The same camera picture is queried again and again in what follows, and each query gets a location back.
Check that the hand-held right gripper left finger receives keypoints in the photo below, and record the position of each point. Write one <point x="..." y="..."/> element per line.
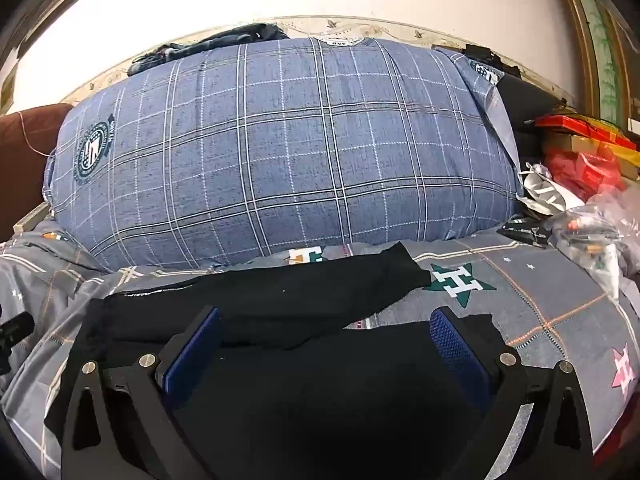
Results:
<point x="192" y="355"/>

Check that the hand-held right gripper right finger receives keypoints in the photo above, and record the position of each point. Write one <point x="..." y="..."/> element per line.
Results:
<point x="455" y="345"/>

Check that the black pants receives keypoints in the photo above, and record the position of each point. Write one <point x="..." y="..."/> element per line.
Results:
<point x="300" y="300"/>

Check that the grey star print bed sheet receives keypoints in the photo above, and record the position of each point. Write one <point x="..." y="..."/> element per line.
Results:
<point x="540" y="310"/>

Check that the black packet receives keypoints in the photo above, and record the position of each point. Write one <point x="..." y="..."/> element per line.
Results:
<point x="525" y="230"/>

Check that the brown headboard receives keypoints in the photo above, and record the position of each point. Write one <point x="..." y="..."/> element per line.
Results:
<point x="25" y="180"/>

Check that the white grey plastic bag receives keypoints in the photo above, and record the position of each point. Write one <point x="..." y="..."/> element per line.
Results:
<point x="545" y="190"/>

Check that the clear plastic bag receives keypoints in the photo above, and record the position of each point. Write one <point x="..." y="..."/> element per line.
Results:
<point x="610" y="230"/>

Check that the blue plaid pillow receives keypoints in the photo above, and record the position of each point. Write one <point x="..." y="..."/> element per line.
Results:
<point x="280" y="160"/>

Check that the red plastic bag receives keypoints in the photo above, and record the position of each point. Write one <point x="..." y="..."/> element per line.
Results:
<point x="580" y="170"/>

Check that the black bag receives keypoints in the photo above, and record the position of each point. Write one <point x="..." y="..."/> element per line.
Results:
<point x="525" y="105"/>

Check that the red flat box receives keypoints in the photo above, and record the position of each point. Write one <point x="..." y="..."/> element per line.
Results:
<point x="575" y="125"/>

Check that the orange yellow box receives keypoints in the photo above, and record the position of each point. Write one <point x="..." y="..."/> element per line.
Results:
<point x="622" y="157"/>

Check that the small black box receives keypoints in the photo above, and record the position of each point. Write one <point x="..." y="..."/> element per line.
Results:
<point x="482" y="55"/>

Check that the dark denim clothing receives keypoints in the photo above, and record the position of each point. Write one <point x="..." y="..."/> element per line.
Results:
<point x="220" y="40"/>

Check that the light wooden bed rail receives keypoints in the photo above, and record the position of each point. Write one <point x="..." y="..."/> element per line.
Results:
<point x="30" y="220"/>

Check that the gold framed wall picture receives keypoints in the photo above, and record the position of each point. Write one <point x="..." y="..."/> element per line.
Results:
<point x="605" y="60"/>

